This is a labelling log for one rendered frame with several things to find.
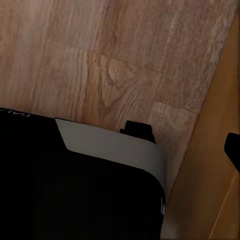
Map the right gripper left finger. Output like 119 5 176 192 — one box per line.
0 133 26 193

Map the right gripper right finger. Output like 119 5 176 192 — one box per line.
224 133 240 172

